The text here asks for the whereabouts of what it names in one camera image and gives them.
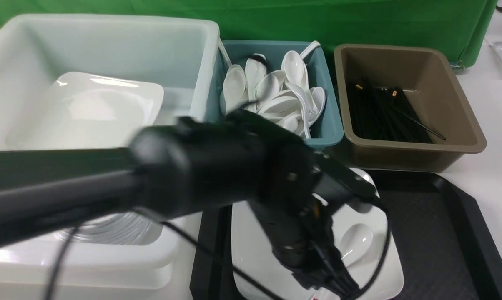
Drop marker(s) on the stack of white bowls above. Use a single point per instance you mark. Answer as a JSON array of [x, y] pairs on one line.
[[119, 229]]

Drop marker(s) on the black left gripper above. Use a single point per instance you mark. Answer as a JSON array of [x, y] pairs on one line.
[[300, 193]]

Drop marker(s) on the brown plastic bin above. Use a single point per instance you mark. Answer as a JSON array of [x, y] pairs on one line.
[[433, 90]]

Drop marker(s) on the black serving tray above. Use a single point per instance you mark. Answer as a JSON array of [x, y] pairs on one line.
[[445, 248]]

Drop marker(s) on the white ceramic soup spoon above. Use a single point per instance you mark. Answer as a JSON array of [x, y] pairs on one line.
[[354, 244]]

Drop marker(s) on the teal plastic bin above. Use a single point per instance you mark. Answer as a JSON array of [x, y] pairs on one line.
[[328, 129]]

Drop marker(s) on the green backdrop cloth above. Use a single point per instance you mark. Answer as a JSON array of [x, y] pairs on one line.
[[454, 27]]

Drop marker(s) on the pile of black chopsticks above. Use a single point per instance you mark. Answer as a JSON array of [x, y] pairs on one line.
[[386, 114]]

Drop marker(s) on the white square plate in tub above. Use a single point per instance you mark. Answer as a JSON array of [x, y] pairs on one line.
[[81, 110]]

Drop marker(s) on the large white plastic tub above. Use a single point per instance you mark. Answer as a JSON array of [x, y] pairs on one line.
[[178, 54]]

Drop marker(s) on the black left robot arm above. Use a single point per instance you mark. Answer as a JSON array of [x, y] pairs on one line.
[[174, 171]]

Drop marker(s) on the large white square plate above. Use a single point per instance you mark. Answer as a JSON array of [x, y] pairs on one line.
[[251, 252]]

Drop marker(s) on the pile of white spoons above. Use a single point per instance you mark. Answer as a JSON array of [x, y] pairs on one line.
[[282, 96]]

